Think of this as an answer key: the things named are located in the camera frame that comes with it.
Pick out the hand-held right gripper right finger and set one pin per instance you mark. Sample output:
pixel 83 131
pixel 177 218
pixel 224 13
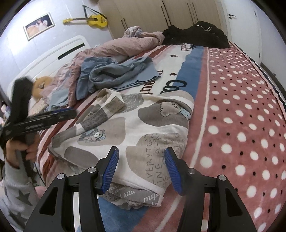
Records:
pixel 173 171

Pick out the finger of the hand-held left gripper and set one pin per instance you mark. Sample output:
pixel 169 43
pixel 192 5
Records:
pixel 55 116

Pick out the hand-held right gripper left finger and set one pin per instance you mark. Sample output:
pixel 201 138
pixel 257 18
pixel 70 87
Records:
pixel 110 171

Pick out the bear print pants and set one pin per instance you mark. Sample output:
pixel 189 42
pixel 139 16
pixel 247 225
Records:
pixel 134 125

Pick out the person's left forearm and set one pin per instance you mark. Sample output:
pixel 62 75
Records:
pixel 15 196

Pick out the person's left hand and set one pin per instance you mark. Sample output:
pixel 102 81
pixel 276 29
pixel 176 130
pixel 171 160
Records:
pixel 15 149

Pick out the tan plush toy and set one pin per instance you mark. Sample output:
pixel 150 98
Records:
pixel 41 86

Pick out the white bed headboard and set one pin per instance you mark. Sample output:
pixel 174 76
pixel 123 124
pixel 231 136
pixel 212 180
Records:
pixel 44 60

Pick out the framed photo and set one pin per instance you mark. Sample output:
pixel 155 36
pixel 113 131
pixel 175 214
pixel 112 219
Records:
pixel 39 25

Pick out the striped polka dot blanket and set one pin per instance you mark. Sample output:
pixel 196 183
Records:
pixel 234 111

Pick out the pink quilt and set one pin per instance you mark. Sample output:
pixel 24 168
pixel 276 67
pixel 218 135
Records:
pixel 111 46

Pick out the blue cloth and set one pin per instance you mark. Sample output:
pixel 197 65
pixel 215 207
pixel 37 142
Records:
pixel 134 69

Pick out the yellow guitar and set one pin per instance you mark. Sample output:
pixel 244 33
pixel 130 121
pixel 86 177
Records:
pixel 96 20

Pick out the wooden wardrobe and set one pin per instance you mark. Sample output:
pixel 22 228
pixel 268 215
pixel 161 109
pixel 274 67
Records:
pixel 143 15

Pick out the black clothes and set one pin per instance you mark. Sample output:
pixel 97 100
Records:
pixel 201 35

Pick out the white door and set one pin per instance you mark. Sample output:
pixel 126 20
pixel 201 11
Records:
pixel 243 29

